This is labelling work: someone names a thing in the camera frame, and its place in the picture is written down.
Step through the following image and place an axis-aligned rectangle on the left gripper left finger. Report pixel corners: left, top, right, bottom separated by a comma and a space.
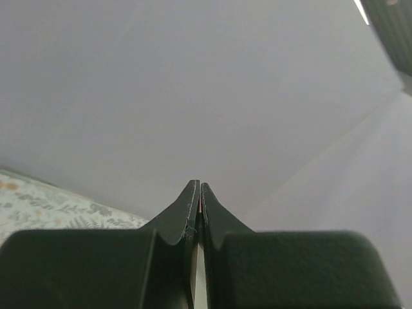
1, 180, 200, 308

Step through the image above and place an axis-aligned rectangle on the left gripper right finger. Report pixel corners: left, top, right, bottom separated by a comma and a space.
200, 183, 402, 308

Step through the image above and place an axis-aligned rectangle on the floral table cloth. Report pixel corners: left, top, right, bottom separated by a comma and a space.
1, 169, 147, 243

